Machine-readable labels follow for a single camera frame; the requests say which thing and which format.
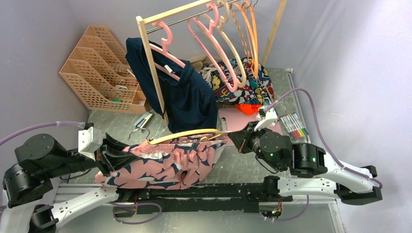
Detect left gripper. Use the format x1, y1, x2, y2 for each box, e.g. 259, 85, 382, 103
46, 130, 145, 177

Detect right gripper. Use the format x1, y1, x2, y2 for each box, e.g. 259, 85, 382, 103
229, 120, 283, 171

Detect yellow hanger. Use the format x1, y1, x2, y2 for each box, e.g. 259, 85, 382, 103
127, 128, 224, 145

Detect pink patterned shorts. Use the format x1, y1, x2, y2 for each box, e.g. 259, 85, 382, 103
95, 134, 230, 190

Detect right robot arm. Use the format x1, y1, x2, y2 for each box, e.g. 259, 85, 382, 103
228, 122, 383, 206

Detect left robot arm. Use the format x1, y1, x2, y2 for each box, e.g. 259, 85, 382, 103
0, 133, 137, 233

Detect navy blue shorts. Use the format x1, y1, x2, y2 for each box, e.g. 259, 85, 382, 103
125, 37, 218, 133

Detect pink hanger with navy shorts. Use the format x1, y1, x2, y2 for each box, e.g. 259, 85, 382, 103
147, 21, 186, 81

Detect beige wooden hanger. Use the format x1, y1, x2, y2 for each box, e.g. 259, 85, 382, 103
194, 0, 246, 92

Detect tan wavy hanger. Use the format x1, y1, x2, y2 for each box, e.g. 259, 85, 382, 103
230, 7, 255, 64

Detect orange hanger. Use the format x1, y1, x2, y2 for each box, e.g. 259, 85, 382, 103
230, 1, 259, 80

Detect orange cloth item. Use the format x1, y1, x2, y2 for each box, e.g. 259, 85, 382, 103
235, 103, 262, 116

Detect grey stapler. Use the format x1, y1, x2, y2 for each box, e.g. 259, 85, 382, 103
134, 112, 154, 129

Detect set of coloured markers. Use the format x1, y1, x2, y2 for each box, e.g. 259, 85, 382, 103
280, 113, 309, 139

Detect colourful cartoon print cloth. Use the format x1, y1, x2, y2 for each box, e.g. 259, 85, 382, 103
200, 57, 275, 106

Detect beige plastic file organizer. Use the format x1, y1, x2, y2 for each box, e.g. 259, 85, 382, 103
59, 25, 150, 114

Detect wooden clothes rack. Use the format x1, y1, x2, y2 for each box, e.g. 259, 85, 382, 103
136, 0, 287, 123

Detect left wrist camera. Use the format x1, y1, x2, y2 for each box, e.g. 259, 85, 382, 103
78, 127, 103, 161

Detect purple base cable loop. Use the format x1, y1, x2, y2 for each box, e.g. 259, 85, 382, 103
107, 200, 163, 225

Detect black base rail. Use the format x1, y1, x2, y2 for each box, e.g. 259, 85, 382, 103
116, 183, 292, 214

